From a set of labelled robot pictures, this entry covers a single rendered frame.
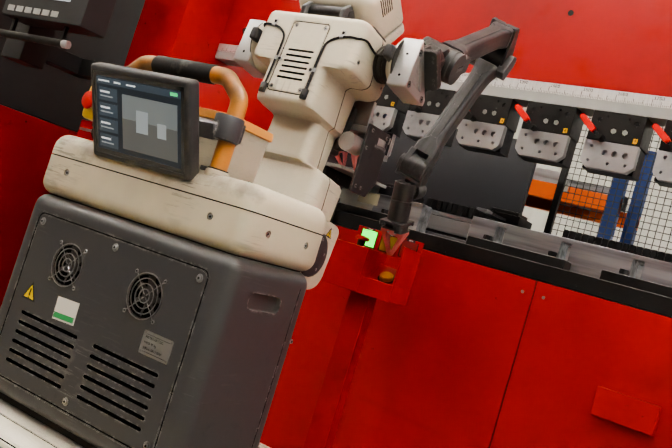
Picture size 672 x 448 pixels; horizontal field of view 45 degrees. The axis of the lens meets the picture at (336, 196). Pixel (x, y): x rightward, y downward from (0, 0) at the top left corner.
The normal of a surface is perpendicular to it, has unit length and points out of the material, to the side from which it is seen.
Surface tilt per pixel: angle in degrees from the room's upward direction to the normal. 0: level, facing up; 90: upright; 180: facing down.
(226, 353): 90
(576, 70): 90
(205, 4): 90
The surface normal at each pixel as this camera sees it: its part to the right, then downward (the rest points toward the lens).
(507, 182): -0.55, -0.23
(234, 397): 0.81, 0.21
